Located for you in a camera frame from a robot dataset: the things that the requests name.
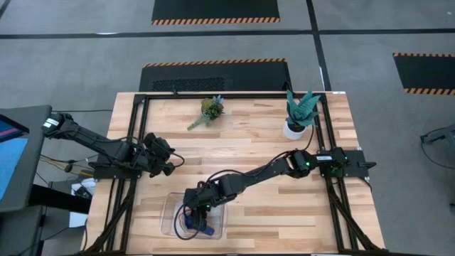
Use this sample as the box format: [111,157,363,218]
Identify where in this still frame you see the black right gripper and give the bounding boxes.
[183,179,220,231]

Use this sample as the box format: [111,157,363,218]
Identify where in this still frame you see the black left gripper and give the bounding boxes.
[141,132,176,177]

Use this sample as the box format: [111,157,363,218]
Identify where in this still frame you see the dark blue measuring cup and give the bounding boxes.
[184,216,216,236]

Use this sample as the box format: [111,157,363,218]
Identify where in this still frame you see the clear plastic basket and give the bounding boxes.
[159,191,228,240]

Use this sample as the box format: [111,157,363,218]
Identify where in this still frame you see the succulent plant in black pot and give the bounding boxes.
[187,95,225,132]

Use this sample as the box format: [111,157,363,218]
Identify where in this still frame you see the black mat with striped edge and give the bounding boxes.
[138,58,292,92]
[392,52,455,96]
[151,0,281,26]

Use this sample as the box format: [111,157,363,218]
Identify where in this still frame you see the white paper sheet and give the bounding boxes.
[69,177,97,228]

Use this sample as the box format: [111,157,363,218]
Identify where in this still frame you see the grey side desk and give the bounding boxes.
[0,105,53,214]

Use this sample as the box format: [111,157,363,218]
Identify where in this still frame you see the aloe plant in white pot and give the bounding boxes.
[282,90,322,141]

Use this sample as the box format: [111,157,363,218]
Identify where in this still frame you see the blue panel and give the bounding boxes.
[0,137,29,201]

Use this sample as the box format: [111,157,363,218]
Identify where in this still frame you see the black monitor with colourful screen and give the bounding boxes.
[0,113,31,143]

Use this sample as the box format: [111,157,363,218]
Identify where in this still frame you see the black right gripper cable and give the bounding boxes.
[173,202,200,241]

